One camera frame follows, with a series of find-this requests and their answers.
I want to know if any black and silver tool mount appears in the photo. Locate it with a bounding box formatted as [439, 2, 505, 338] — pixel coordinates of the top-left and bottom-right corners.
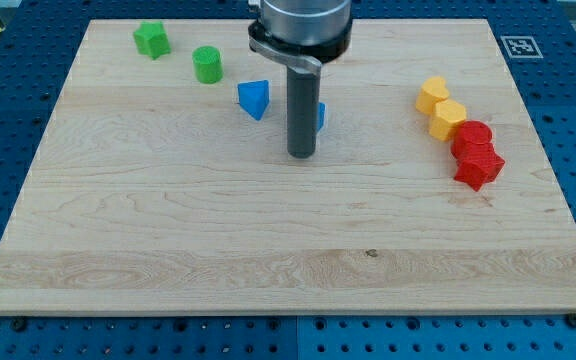
[248, 19, 353, 76]

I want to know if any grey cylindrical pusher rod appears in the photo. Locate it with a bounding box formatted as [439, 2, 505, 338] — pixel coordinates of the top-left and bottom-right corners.
[287, 67, 320, 159]

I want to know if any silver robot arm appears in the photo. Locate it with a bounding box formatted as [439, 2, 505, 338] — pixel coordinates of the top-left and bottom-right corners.
[248, 0, 353, 159]

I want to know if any green star block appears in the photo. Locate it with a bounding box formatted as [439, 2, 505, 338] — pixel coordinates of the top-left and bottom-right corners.
[133, 21, 171, 60]

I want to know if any red circle block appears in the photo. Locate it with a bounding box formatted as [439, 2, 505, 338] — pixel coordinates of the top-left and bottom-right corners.
[450, 120, 493, 159]

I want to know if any red star block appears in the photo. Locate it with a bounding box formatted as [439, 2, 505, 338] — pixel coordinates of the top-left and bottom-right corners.
[454, 147, 505, 191]

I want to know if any blue block behind rod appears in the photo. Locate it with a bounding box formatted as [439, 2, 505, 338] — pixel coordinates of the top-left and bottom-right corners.
[317, 102, 326, 132]

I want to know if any blue triangle block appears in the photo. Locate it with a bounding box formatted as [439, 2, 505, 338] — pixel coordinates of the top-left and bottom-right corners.
[237, 80, 270, 121]

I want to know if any green cylinder block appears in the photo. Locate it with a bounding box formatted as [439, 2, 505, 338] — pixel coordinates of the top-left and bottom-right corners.
[192, 46, 223, 84]

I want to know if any yellow heart block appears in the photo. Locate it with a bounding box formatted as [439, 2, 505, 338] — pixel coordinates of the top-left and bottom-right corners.
[415, 76, 450, 115]

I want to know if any yellow hexagon block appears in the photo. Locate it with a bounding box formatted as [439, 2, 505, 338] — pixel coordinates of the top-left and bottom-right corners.
[428, 99, 467, 141]

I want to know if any wooden board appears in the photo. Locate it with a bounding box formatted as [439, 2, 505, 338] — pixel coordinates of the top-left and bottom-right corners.
[0, 19, 576, 317]

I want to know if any white fiducial marker tag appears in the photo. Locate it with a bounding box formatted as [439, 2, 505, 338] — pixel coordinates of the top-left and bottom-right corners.
[501, 35, 543, 59]

